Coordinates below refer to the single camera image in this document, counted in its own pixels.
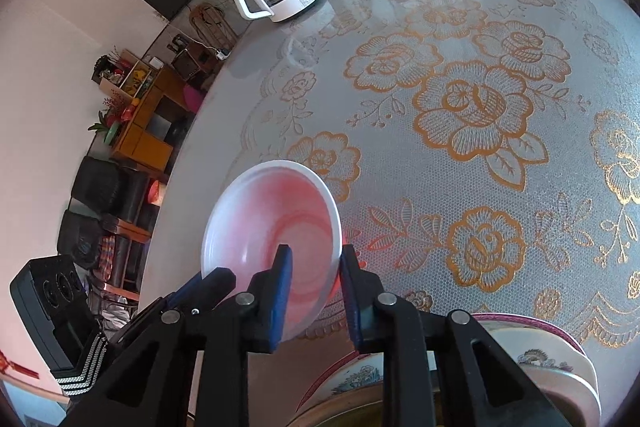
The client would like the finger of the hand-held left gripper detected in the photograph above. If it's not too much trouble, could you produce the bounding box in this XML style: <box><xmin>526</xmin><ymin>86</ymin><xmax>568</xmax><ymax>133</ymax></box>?
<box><xmin>107</xmin><ymin>267</ymin><xmax>237</xmax><ymax>358</ymax></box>

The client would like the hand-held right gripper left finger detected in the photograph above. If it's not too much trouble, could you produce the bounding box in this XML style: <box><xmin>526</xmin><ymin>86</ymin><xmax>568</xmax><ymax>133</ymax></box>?
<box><xmin>60</xmin><ymin>244</ymin><xmax>293</xmax><ymax>427</ymax></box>

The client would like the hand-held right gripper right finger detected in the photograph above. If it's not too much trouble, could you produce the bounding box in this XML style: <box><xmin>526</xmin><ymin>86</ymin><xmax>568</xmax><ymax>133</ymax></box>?
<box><xmin>340</xmin><ymin>244</ymin><xmax>576</xmax><ymax>427</ymax></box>

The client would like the red bowl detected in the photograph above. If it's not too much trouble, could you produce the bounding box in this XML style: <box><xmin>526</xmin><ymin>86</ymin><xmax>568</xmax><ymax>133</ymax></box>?
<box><xmin>201</xmin><ymin>160</ymin><xmax>343</xmax><ymax>342</ymax></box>

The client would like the white plate purple floral rim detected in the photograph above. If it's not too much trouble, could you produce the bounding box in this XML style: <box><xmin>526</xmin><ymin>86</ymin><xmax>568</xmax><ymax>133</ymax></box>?
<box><xmin>295</xmin><ymin>313</ymin><xmax>588</xmax><ymax>415</ymax></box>

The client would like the stainless steel bowl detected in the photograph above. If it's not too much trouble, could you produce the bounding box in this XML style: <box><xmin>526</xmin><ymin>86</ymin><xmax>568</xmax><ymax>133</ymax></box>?
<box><xmin>530</xmin><ymin>364</ymin><xmax>602</xmax><ymax>427</ymax></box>

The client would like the person's left forearm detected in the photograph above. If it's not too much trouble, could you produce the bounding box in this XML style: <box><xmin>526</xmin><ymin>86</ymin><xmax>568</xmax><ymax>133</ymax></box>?
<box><xmin>52</xmin><ymin>332</ymin><xmax>108</xmax><ymax>400</ymax></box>

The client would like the low brown side table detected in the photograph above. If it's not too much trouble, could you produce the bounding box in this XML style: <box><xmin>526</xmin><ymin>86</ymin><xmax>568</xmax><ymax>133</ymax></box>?
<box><xmin>102</xmin><ymin>214</ymin><xmax>153</xmax><ymax>293</ymax></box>

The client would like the black sofa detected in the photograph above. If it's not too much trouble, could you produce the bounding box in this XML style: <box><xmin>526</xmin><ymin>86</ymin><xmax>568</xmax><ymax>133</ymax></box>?
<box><xmin>57</xmin><ymin>156</ymin><xmax>151</xmax><ymax>268</ymax></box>

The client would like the large black speaker box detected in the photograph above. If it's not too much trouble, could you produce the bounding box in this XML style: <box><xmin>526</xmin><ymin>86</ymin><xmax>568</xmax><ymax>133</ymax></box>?
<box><xmin>10</xmin><ymin>255</ymin><xmax>101</xmax><ymax>370</ymax></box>

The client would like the yellow wooden cabinet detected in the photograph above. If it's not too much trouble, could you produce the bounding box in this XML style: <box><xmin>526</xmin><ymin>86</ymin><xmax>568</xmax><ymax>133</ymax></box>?
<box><xmin>110</xmin><ymin>64</ymin><xmax>198</xmax><ymax>172</ymax></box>

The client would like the green bowl with plant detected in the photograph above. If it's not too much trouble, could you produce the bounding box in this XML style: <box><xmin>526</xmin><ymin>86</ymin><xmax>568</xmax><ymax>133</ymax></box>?
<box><xmin>89</xmin><ymin>109</ymin><xmax>123</xmax><ymax>145</ymax></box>

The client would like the small dark speaker cabinet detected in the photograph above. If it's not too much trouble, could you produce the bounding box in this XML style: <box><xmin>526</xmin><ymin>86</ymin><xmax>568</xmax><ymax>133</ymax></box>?
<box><xmin>172</xmin><ymin>44</ymin><xmax>213</xmax><ymax>80</ymax></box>

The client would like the small wooden shelf with ornaments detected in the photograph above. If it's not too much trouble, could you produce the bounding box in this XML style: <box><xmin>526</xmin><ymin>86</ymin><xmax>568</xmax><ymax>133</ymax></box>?
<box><xmin>92</xmin><ymin>49</ymin><xmax>156</xmax><ymax>98</ymax></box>

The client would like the wooden chair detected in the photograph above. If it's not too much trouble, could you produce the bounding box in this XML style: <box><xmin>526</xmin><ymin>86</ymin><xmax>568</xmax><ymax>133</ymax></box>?
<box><xmin>187</xmin><ymin>2</ymin><xmax>238</xmax><ymax>52</ymax></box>

